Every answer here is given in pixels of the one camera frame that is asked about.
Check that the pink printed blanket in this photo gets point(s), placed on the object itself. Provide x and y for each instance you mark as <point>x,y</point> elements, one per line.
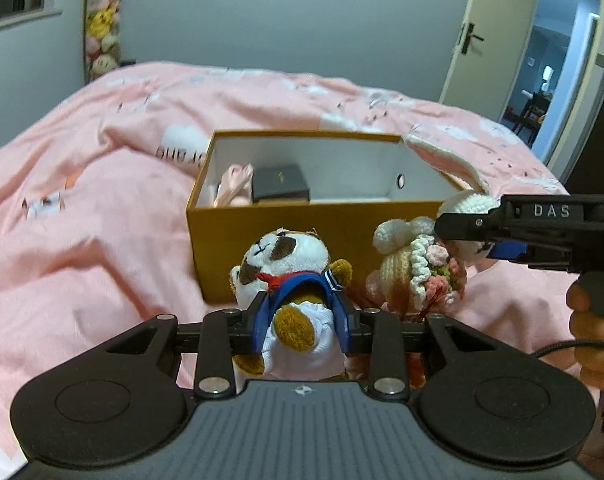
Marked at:
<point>82,210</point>

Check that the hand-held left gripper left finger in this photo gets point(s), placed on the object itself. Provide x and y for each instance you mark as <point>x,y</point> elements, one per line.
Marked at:
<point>264,320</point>

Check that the person's right hand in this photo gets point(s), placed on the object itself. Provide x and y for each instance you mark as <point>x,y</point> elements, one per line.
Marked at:
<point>589,327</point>

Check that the plush dog toy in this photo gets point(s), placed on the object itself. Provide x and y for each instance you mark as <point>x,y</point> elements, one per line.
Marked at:
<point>287,255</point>

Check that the white door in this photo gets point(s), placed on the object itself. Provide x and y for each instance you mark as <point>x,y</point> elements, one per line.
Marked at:
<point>491,20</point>

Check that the yellow cardboard box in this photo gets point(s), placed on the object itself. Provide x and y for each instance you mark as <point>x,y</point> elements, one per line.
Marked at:
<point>222,240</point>

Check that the white bottle with pink lid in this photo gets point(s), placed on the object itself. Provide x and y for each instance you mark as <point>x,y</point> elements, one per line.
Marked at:
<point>234,185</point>

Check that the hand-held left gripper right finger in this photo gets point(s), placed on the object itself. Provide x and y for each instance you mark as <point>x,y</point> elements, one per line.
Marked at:
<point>343,325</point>

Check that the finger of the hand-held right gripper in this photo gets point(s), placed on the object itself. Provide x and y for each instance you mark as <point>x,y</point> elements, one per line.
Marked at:
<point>461,225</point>
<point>506,251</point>

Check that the white door frame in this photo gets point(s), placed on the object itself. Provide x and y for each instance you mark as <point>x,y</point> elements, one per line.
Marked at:
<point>581,85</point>

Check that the dark wooden chair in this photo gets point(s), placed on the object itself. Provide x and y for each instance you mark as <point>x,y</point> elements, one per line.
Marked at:
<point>531,115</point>

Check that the small black box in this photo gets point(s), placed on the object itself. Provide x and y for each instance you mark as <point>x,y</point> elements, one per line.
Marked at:
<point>282,182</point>

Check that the hanging tube of plush toys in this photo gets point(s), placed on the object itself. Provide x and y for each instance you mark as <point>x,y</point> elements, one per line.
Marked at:
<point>102,20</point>

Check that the crochet rabbit doll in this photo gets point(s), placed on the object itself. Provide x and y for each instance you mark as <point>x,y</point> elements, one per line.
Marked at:
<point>406,260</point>

